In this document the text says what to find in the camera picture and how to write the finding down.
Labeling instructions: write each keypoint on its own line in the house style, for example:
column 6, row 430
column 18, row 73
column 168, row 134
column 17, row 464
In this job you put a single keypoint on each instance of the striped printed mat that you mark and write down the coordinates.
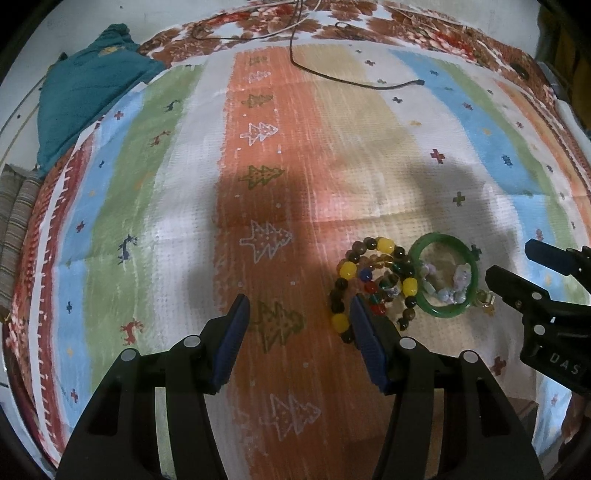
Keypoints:
column 184, row 184

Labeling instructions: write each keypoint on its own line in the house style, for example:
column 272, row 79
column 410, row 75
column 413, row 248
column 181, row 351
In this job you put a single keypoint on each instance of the green jade bangle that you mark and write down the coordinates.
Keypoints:
column 438, row 237

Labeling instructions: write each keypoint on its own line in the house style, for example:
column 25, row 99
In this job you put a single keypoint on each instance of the striped grey cushion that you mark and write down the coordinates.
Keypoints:
column 14, row 217

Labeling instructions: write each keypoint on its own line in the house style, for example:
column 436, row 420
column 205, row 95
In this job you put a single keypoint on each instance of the small gold charm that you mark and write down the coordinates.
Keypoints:
column 487, row 304

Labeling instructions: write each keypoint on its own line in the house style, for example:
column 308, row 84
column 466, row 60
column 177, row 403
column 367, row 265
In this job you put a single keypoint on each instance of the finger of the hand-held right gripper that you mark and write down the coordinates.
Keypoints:
column 512, row 288
column 561, row 261

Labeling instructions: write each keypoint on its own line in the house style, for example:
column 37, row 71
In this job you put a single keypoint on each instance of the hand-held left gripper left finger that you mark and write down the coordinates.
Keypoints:
column 231, row 341

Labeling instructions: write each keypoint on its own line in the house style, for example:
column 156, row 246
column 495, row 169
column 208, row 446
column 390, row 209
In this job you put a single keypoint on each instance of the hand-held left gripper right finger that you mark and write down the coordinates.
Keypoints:
column 367, row 341

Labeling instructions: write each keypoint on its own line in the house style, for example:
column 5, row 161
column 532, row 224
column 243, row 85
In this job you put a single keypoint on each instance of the teal cloth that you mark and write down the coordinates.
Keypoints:
column 87, row 92

